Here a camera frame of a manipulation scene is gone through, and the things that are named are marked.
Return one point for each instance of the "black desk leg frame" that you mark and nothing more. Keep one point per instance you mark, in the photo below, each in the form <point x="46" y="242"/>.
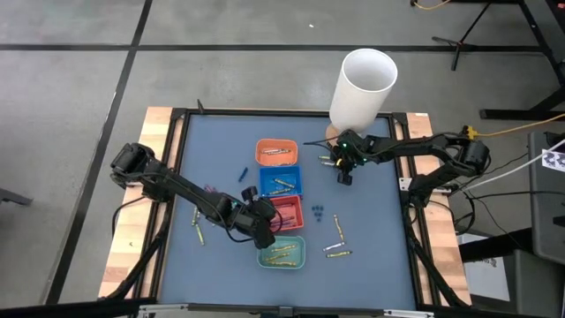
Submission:
<point x="543" y="103"/>

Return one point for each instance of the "silver aluminium rail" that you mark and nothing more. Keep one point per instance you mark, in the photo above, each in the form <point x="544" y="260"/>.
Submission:
<point x="220" y="308"/>

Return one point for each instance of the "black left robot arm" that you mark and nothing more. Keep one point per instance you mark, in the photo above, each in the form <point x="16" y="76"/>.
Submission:
<point x="176" y="185"/>

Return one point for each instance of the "grey floor object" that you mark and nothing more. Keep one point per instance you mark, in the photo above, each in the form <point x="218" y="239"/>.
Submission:
<point x="13" y="196"/>

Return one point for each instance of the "wooden table side board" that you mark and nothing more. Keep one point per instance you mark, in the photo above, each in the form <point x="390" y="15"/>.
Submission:
<point x="128" y="247"/>
<point x="446" y="247"/>

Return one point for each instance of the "grey box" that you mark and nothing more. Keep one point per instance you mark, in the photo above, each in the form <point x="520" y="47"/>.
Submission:
<point x="529" y="282"/>

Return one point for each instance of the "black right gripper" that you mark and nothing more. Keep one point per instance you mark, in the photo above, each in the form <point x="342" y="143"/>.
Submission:
<point x="353" y="150"/>

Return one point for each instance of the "grey cabinet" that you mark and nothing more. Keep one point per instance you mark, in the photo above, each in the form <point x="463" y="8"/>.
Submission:
<point x="547" y="207"/>

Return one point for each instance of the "red plastic basket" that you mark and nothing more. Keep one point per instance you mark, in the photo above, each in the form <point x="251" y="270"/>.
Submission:
<point x="300" y="201"/>

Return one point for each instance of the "blue plastic basket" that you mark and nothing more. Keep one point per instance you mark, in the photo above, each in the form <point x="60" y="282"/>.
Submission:
<point x="265" y="172"/>

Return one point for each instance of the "blue crayon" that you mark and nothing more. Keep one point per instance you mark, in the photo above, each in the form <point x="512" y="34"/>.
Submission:
<point x="243" y="174"/>

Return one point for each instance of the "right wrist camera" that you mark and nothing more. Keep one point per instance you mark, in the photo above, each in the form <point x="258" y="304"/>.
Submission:
<point x="344" y="178"/>

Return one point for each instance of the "black table frame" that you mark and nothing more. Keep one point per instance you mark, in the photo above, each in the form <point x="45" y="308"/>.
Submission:
<point x="287" y="112"/>

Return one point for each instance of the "black light stand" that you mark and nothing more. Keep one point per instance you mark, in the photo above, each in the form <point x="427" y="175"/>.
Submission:
<point x="459" y="44"/>

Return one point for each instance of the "white shade wooden base lamp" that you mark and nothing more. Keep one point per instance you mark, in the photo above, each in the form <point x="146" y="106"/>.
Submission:
<point x="364" y="88"/>

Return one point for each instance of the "orange plastic bin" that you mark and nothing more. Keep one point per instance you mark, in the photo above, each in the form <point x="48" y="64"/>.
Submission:
<point x="276" y="161"/>

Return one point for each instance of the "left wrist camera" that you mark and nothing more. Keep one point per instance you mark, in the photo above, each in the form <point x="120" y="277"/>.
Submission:
<point x="249" y="193"/>

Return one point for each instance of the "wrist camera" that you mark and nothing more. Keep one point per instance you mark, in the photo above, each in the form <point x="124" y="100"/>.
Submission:
<point x="249" y="193"/>
<point x="344" y="178"/>

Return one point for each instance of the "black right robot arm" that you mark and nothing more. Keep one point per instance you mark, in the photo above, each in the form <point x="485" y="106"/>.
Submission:
<point x="424" y="148"/>

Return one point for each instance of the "black white fiducial tag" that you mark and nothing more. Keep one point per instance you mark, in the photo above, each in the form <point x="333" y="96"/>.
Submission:
<point x="554" y="160"/>

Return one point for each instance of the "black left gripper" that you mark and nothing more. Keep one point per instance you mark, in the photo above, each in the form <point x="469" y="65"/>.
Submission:
<point x="256" y="216"/>

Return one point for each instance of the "small black antenna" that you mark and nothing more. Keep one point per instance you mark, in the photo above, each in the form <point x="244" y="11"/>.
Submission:
<point x="201" y="106"/>

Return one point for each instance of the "teal plastic bin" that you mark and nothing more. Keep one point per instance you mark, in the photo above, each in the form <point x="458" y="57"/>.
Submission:
<point x="265" y="240"/>

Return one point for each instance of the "golden yellow crayon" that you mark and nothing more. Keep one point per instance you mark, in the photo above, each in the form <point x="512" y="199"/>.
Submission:
<point x="283" y="248"/>
<point x="338" y="227"/>
<point x="282" y="263"/>
<point x="277" y="256"/>

